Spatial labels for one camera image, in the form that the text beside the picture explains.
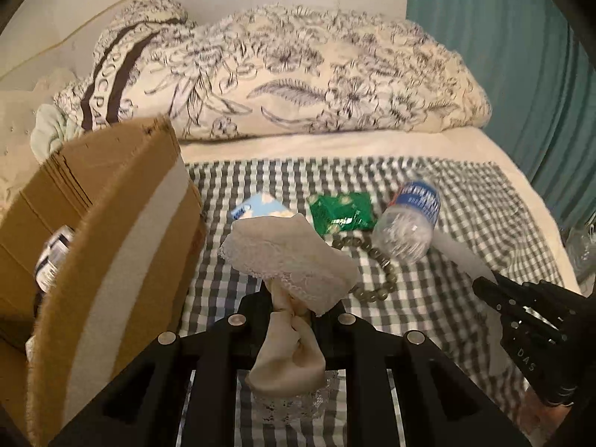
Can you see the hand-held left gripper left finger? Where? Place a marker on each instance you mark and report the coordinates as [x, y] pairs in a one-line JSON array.
[[254, 321]]

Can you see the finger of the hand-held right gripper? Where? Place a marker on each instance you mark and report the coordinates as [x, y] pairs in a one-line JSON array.
[[507, 305], [549, 295]]

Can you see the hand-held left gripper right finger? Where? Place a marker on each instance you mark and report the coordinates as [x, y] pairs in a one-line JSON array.
[[333, 323]]

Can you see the beige lace cloth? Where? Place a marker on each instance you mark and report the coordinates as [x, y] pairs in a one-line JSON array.
[[288, 251]]

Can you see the brown cardboard box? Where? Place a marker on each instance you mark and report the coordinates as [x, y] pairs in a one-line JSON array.
[[116, 186]]

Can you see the dark blue labelled packet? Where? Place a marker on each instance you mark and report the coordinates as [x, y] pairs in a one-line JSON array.
[[53, 260]]

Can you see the clear plastic bag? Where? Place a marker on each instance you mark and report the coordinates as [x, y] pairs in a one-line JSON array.
[[579, 251]]

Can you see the long white paper tube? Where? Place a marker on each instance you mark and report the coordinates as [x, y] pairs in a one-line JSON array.
[[461, 254]]

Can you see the green snack packet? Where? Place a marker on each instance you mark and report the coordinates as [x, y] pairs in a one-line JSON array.
[[342, 212]]

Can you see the light blue tissue pack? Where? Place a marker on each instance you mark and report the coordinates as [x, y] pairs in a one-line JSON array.
[[260, 205]]

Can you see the clear plastic water bottle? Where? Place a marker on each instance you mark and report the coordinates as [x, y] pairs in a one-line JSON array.
[[405, 228]]

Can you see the grey white checkered cloth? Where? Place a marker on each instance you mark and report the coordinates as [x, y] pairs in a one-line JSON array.
[[465, 186]]

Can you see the teal curtain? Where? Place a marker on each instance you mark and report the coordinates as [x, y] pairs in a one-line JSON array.
[[503, 56]]

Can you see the floral patterned pillow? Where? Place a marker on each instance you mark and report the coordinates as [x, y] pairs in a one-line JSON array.
[[302, 65]]

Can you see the light green cloth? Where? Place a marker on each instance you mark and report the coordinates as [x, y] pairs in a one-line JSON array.
[[49, 130]]

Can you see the cream quilted cushion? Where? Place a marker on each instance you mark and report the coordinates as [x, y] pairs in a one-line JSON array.
[[18, 116]]

